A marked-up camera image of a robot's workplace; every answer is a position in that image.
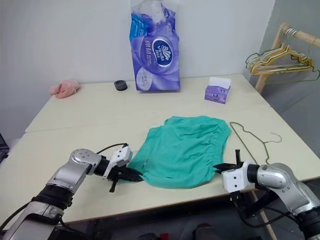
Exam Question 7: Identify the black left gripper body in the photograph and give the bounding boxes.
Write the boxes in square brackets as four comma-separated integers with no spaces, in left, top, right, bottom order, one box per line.
[106,167,128,193]

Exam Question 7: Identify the hangers on wooden rack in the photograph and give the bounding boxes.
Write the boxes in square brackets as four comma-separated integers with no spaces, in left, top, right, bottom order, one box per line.
[248,27,315,76]

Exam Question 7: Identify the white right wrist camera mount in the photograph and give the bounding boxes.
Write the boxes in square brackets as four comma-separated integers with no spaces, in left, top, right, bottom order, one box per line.
[221,161,256,193]

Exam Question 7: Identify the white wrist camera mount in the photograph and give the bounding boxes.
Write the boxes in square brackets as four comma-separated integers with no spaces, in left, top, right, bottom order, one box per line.
[103,146,133,180]
[221,161,256,193]

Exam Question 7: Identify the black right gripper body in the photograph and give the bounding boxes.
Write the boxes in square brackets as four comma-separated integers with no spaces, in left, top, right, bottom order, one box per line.
[222,149,247,174]

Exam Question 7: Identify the wooden clothes rack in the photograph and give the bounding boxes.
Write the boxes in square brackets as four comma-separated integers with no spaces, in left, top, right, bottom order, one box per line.
[249,22,320,240]

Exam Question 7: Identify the small purple tissue box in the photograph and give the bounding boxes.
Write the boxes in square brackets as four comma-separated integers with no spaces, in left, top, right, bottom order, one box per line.
[204,76,231,104]

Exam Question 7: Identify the pink fluffy cloth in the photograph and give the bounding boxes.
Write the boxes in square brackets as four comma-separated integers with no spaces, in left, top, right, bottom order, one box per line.
[48,79,81,99]

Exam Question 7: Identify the green shorts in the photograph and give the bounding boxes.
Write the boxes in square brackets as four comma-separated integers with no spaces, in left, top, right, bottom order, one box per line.
[127,114,232,190]

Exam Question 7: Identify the purple tissue multipack bag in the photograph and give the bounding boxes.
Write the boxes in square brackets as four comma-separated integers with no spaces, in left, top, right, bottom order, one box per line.
[128,0,181,94]

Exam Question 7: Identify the thin green wire hanger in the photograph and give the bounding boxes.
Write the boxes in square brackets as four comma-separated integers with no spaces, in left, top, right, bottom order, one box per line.
[249,37,320,83]

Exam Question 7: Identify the large dark rounded shape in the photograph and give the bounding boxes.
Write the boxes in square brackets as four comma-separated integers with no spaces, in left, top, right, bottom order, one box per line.
[194,223,214,240]

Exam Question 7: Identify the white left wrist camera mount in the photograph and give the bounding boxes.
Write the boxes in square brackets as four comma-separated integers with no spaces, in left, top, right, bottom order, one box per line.
[103,146,133,180]

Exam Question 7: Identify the black round tape roll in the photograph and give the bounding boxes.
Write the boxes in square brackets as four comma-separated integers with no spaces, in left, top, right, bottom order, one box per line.
[113,79,129,92]

